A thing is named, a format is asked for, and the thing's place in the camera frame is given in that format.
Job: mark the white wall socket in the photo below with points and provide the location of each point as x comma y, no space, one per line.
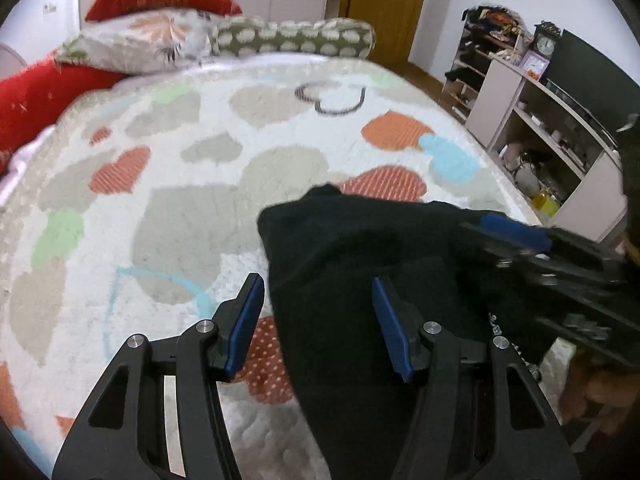
48,8

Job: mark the yellow bottle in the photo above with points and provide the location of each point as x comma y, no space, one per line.
546,202

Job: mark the red pillow with star print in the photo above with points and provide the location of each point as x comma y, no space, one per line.
35,100

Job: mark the purple clock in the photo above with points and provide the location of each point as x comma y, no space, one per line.
535,65

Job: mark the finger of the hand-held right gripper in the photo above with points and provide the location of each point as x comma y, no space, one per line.
580,322
515,234

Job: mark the white floral pillow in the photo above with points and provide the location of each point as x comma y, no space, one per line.
130,42

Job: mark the black pants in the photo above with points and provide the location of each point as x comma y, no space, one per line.
345,265

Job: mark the black mantel clock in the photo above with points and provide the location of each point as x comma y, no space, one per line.
546,44

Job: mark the shoe rack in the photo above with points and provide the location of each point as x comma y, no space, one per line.
475,55

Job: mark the white round appliance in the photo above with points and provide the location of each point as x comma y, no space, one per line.
527,177

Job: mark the green bolster with white print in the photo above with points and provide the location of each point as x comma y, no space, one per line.
300,35

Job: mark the white shelf cabinet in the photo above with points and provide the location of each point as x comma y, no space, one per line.
500,95

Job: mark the wooden door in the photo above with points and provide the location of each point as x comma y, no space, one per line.
385,10

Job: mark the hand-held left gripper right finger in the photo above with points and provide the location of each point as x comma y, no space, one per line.
392,327

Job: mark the black television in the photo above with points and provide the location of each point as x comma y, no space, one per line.
585,75

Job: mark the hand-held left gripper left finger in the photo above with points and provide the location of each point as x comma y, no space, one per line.
245,325

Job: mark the white quilt with heart patches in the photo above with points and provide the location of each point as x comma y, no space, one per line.
150,160

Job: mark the person's right hand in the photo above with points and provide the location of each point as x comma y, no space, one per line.
595,395

